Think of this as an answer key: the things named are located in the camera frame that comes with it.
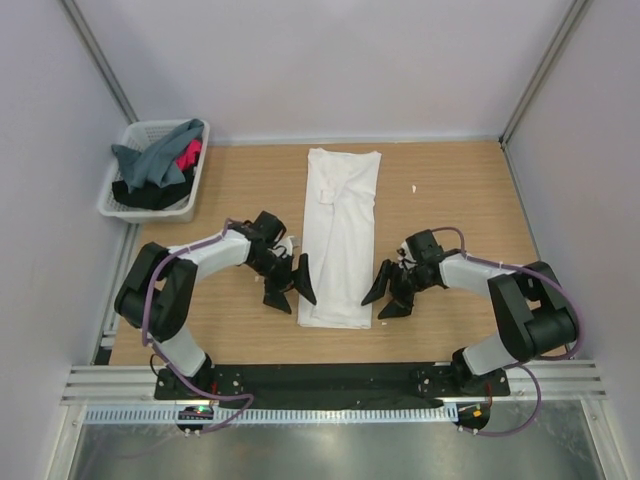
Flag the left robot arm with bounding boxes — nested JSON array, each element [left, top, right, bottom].
[[114, 211, 317, 400]]

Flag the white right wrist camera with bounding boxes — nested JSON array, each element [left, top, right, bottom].
[[396, 242, 417, 270]]

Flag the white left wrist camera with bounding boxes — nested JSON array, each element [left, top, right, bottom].
[[273, 235, 301, 257]]

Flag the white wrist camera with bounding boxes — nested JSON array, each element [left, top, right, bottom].
[[396, 242, 417, 270], [273, 235, 301, 257]]

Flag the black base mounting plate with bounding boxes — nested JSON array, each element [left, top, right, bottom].
[[153, 360, 512, 412]]

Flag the black t shirt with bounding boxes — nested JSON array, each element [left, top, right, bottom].
[[111, 169, 194, 211]]

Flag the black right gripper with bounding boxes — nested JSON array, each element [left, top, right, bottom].
[[362, 260, 434, 320]]

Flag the white t shirt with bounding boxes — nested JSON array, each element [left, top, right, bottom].
[[297, 148, 381, 329]]

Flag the aluminium frame rail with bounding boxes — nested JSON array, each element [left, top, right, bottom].
[[90, 224, 141, 366]]

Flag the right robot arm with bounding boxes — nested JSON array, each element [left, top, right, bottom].
[[361, 229, 582, 396]]

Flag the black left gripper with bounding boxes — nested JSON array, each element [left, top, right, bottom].
[[247, 251, 316, 314]]

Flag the grey-blue t shirt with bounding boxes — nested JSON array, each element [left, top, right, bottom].
[[111, 119, 205, 192]]

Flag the white slotted cable duct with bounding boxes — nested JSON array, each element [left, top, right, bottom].
[[84, 404, 458, 426]]

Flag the pink t shirt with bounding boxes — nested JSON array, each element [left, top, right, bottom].
[[175, 139, 202, 171]]

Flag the front aluminium frame rails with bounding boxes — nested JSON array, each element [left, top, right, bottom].
[[61, 360, 607, 405]]

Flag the white plastic laundry basket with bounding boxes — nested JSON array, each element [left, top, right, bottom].
[[99, 119, 209, 224]]

